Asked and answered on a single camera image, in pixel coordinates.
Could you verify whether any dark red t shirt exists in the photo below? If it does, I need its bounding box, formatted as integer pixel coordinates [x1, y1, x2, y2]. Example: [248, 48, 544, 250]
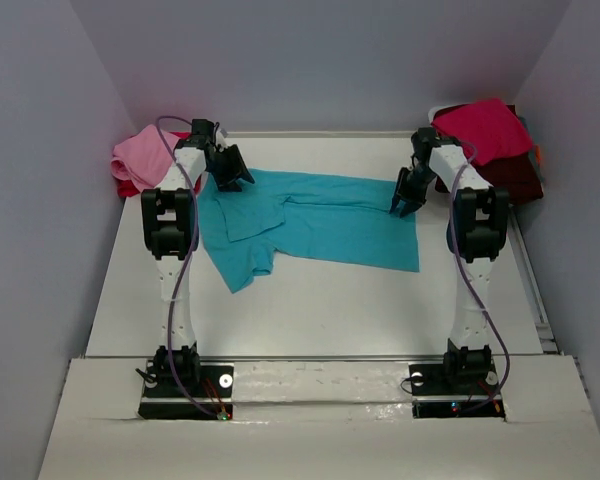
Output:
[434, 103, 545, 205]

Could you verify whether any turquoise t shirt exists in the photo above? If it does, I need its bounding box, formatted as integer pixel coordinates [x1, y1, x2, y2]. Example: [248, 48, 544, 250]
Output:
[197, 170, 420, 293]

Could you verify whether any red folded t shirt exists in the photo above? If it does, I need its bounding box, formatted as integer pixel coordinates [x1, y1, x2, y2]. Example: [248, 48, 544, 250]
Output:
[115, 131, 204, 199]

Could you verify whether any magenta t shirt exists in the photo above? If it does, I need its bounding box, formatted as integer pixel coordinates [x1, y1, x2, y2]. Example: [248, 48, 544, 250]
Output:
[430, 98, 533, 166]

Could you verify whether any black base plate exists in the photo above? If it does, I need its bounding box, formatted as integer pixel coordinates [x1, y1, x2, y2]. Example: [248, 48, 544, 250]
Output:
[138, 362, 234, 421]
[401, 362, 506, 419]

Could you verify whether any pink folded t shirt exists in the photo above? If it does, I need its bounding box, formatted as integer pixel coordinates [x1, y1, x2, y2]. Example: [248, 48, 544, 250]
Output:
[110, 125, 180, 191]

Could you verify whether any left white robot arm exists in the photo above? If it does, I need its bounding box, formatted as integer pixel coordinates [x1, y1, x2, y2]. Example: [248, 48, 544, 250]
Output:
[140, 119, 255, 392]

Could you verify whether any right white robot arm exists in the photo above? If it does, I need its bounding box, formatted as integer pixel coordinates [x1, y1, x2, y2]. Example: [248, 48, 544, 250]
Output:
[390, 127, 509, 396]

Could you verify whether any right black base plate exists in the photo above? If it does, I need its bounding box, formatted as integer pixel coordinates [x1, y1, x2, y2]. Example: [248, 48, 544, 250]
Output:
[401, 362, 506, 419]

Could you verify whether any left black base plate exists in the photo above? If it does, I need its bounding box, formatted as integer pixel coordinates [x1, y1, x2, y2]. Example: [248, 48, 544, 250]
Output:
[138, 362, 234, 421]

